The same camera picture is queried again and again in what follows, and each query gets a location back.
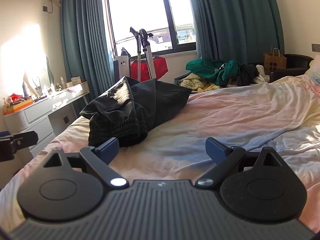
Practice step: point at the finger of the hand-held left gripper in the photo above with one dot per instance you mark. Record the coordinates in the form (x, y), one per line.
(22, 140)

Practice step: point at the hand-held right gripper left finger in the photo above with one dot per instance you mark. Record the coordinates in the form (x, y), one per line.
(108, 151)

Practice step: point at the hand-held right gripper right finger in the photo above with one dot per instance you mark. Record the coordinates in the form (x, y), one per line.
(215, 150)

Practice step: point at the black pants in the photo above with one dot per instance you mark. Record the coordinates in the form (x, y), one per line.
(140, 100)

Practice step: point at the dark clothes pile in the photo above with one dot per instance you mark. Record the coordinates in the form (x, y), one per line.
(243, 76)

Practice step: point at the green clothes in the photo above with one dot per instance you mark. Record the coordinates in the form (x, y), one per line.
(215, 70)

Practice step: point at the white desk with drawers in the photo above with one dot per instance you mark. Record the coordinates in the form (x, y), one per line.
(37, 112)

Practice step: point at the orange box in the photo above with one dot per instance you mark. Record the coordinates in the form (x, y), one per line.
(20, 107)

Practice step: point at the pastel bed sheet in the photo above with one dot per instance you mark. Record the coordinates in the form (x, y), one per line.
(225, 115)

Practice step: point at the yellow knitted cloth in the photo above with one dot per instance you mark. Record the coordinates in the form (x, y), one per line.
(192, 82)

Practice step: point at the beige box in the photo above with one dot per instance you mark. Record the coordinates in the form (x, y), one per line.
(75, 80)

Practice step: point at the green hanging cloth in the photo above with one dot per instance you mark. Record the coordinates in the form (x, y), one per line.
(50, 67)

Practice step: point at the white air purifier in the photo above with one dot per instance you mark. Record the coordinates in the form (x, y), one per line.
(121, 67)

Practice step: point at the red garment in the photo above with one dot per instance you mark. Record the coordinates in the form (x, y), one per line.
(141, 68)

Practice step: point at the white cloth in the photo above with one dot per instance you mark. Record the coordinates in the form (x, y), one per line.
(261, 73)

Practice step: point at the garment steamer stand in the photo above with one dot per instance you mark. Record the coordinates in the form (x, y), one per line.
(147, 52)

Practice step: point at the brown paper bag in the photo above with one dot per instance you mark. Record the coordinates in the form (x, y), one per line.
(275, 61)

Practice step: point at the teal curtain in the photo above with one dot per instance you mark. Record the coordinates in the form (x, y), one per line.
(82, 42)
(232, 22)

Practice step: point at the black armchair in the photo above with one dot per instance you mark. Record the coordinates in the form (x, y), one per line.
(297, 65)

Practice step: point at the pastel pillow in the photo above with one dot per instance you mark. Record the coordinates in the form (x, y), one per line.
(314, 68)

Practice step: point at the window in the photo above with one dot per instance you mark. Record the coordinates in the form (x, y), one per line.
(140, 10)

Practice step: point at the black wall socket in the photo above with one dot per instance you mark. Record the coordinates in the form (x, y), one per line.
(45, 8)

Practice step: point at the wall switch panel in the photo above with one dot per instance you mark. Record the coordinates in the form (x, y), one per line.
(315, 47)

